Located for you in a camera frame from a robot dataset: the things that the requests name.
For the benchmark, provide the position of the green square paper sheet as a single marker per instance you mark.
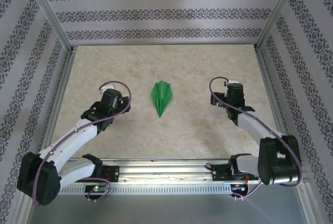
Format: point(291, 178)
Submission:
point(161, 96)

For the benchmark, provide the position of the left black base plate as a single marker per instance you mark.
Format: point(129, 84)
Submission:
point(113, 173)

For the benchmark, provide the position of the aluminium frame post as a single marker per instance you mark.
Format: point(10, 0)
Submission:
point(279, 10)
point(49, 13)

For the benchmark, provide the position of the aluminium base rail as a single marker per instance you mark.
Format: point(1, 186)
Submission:
point(166, 174)

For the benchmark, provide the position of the aluminium side rail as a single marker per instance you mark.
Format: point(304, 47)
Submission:
point(56, 106)
point(275, 106)

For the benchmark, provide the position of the grey sheet metal panel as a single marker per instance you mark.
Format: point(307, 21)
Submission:
point(166, 208)

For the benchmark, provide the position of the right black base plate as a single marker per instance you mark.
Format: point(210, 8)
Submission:
point(218, 173)

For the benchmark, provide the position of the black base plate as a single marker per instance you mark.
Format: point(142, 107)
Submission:
point(218, 173)
point(113, 173)

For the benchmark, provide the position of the small controller board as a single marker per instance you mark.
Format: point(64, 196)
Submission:
point(239, 187)

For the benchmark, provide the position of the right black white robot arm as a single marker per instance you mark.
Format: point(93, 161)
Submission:
point(275, 166)

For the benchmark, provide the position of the controller board green light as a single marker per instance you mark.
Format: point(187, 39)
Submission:
point(96, 188)

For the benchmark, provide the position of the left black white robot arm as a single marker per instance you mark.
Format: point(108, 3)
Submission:
point(72, 136)

